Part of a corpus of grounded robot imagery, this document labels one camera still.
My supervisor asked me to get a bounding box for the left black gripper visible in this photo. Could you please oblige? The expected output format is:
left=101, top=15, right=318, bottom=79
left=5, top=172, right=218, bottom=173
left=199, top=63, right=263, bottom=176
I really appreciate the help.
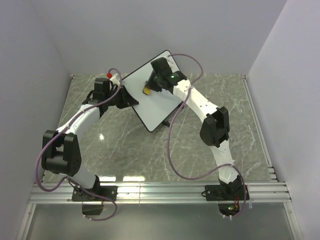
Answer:
left=106, top=85, right=139, bottom=110

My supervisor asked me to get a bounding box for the yellow whiteboard eraser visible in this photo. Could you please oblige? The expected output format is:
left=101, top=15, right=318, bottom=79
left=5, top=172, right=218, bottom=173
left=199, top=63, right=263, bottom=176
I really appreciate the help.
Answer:
left=142, top=87, right=151, bottom=96

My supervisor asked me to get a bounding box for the white whiteboard with black frame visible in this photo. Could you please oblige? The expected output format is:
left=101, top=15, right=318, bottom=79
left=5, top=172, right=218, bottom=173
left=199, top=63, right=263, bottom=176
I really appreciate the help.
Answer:
left=122, top=49, right=182, bottom=132

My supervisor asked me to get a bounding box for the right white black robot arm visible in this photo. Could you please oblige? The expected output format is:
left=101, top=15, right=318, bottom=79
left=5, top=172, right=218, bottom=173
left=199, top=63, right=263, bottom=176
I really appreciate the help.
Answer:
left=143, top=71, right=246, bottom=200

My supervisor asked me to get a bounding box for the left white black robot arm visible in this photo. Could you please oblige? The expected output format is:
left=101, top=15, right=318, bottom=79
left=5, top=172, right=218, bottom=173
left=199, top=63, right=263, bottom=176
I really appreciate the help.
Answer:
left=37, top=73, right=139, bottom=201

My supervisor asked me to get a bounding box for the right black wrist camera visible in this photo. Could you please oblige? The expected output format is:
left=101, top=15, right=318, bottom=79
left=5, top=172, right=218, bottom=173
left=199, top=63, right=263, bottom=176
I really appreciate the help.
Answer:
left=150, top=57, right=187, bottom=86

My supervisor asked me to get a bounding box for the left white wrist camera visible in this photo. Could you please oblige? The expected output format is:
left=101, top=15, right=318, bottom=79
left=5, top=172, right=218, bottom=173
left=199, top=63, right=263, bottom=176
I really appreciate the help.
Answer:
left=106, top=73, right=121, bottom=86

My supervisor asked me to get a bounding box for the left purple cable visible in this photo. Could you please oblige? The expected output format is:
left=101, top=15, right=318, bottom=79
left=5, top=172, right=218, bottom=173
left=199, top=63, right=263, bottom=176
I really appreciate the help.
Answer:
left=36, top=67, right=123, bottom=221

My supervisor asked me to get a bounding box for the purple cable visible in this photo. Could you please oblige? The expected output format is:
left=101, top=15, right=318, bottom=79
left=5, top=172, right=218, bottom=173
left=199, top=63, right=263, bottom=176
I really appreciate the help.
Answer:
left=36, top=67, right=123, bottom=221
left=166, top=53, right=247, bottom=221

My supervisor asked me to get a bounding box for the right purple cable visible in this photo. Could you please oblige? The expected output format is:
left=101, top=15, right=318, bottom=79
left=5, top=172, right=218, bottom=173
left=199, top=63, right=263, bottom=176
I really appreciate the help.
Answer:
left=166, top=53, right=247, bottom=221

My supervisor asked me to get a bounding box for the aluminium mounting rail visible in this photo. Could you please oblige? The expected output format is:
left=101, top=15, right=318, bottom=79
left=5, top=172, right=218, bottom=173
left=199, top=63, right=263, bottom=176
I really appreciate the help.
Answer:
left=28, top=182, right=292, bottom=205

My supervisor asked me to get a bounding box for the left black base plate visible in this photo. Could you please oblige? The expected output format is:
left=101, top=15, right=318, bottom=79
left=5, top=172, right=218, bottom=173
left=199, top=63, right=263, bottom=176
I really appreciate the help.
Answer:
left=71, top=185, right=118, bottom=202

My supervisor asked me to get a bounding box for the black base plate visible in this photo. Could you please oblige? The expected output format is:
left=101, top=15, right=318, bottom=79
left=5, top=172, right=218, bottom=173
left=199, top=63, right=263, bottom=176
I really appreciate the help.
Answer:
left=71, top=185, right=118, bottom=202
left=201, top=185, right=250, bottom=201

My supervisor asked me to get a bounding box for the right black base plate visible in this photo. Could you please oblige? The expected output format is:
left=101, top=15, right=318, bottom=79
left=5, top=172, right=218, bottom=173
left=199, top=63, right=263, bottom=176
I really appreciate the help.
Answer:
left=201, top=185, right=250, bottom=201

